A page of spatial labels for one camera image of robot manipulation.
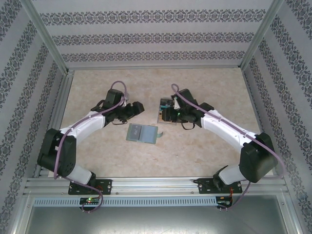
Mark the clear acrylic card stand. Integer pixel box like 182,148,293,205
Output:
156,97,178,125

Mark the green card holder wallet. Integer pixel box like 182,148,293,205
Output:
126,123,164,143

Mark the dark grey card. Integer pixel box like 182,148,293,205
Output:
128,124,143,141

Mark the circuit board with green light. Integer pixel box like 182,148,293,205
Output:
79,197,101,205

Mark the galvanised metal sheet panel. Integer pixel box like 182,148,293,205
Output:
14,195,302,234

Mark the thin black right gripper wire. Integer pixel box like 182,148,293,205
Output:
181,121,196,131

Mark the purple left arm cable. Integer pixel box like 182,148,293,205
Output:
53,80,129,214

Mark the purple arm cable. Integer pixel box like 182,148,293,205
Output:
53,80,129,214
171,83,286,212

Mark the aluminium frame crossbar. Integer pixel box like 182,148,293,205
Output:
65,64,244,72

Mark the aluminium side rail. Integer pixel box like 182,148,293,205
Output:
242,69,280,176
34,73,75,178

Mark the aluminium mounting rail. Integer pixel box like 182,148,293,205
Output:
23,176,290,195

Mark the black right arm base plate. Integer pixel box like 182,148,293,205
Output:
197,177,243,195

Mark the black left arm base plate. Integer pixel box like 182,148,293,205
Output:
68,179,113,195

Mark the slotted grey cable duct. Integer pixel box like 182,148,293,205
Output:
33,196,217,207

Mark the aluminium frame post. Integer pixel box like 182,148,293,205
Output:
24,0,70,75
240,0,285,71

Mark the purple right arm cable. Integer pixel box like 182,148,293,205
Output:
171,83,286,212

